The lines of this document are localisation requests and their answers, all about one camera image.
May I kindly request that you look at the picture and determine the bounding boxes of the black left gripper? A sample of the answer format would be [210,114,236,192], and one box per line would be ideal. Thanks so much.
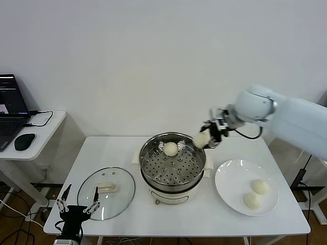
[56,184,101,239]

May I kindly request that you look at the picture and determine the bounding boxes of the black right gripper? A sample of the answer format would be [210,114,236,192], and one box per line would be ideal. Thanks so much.
[200,107,230,149]

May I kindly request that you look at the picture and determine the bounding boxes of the white steamed baozi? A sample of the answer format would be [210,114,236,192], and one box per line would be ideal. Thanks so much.
[243,192,263,210]
[162,141,178,157]
[251,179,270,194]
[195,132,209,149]

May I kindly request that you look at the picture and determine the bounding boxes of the glass lid with cream handle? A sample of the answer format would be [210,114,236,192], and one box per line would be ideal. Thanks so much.
[77,167,136,221]

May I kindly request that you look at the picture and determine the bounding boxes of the perforated steel steamer basket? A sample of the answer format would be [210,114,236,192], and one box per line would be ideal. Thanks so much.
[139,132,206,194]

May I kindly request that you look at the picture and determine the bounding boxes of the white round plate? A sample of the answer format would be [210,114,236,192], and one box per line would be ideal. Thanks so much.
[214,159,279,216]

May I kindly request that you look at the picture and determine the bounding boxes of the cream electric cooker pot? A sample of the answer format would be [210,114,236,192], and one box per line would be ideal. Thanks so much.
[131,149,214,206]

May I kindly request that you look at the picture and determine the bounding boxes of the white side table with laptop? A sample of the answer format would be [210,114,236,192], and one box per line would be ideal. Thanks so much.
[0,110,67,212]

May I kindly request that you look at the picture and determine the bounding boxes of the black computer mouse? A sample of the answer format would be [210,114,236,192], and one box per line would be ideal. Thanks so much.
[13,133,36,151]

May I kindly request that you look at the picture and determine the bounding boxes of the black open laptop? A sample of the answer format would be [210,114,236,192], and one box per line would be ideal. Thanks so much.
[0,73,32,153]

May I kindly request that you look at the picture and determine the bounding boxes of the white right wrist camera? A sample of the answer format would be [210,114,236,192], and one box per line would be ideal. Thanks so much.
[216,117,229,130]

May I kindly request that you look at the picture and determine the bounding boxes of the black floor cables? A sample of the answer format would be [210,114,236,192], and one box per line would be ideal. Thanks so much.
[0,183,52,245]

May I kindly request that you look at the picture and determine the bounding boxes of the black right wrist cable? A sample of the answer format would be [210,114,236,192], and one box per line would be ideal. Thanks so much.
[228,126,264,140]

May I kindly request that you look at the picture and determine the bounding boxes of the black laptop plug cable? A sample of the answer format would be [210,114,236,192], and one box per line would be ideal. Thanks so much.
[25,110,54,128]

